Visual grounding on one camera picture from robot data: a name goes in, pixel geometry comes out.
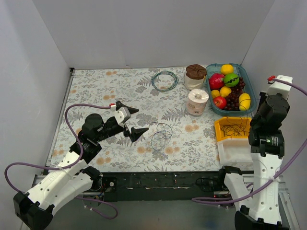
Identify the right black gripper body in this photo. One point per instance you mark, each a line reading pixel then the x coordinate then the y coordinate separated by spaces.
pixel 262 96

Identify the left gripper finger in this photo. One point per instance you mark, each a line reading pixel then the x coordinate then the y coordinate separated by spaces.
pixel 135 134
pixel 131 110

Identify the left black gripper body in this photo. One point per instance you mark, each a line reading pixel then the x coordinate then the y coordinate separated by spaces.
pixel 126 127

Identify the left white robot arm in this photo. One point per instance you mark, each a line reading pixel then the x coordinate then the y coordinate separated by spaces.
pixel 64 167

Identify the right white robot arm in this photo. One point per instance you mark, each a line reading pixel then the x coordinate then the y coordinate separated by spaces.
pixel 259 210

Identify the yellow mango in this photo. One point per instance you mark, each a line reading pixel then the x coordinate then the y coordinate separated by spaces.
pixel 244 102

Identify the dark purple grapes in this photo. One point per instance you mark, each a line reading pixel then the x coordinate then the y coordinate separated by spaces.
pixel 233 98

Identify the teal fruit basket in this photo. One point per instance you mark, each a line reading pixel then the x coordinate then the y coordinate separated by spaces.
pixel 240 71

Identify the yellow lemon centre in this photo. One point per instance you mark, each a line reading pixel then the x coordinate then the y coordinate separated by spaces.
pixel 225 91

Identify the floral table mat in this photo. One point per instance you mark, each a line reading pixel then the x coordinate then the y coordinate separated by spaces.
pixel 175 141

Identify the red apple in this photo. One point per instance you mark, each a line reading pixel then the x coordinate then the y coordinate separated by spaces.
pixel 220 102

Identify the yellow plastic bin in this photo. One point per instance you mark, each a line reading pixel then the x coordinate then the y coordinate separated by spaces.
pixel 232 127

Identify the yellow orange fruit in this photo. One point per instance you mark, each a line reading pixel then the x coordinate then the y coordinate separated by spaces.
pixel 226 69

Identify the small yellow lemon left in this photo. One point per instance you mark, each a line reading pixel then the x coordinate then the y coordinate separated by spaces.
pixel 215 93

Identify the red pomegranate fruit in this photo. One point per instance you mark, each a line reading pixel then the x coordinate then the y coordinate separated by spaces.
pixel 216 81

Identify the white plastic bin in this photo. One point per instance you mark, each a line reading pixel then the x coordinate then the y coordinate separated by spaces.
pixel 234 152

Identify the white toilet paper roll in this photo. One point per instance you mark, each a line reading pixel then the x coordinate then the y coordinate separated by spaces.
pixel 196 102

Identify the brown topped white jar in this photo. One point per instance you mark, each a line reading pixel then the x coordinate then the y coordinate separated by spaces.
pixel 194 76

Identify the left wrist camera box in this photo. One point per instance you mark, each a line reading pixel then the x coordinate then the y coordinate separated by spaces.
pixel 122 115

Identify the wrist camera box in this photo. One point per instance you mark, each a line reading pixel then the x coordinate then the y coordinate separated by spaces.
pixel 122 115
pixel 276 87

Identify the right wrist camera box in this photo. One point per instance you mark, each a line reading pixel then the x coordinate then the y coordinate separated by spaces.
pixel 276 87

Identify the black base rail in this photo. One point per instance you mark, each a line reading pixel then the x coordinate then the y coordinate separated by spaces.
pixel 151 186

